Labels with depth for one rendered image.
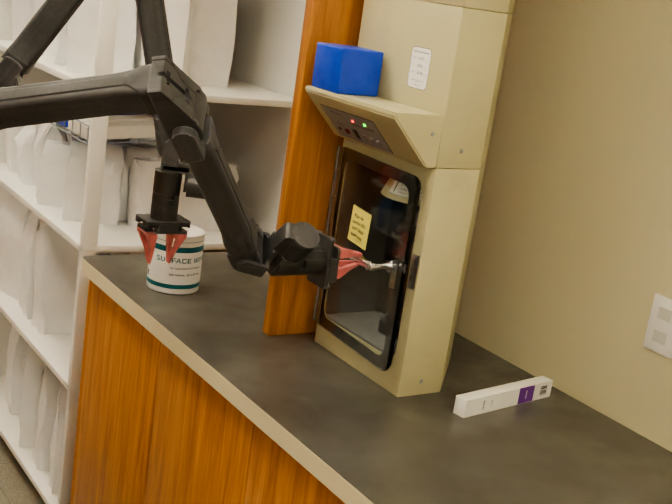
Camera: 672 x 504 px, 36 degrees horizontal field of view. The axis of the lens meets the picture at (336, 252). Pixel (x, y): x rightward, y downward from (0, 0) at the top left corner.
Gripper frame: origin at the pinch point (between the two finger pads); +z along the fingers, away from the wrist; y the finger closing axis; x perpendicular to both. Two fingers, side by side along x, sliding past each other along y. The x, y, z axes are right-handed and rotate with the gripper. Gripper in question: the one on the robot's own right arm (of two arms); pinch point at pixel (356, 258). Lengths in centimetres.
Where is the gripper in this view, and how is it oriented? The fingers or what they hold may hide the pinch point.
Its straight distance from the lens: 207.0
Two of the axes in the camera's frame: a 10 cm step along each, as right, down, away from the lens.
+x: -5.4, -2.8, 7.9
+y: 1.4, -9.6, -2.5
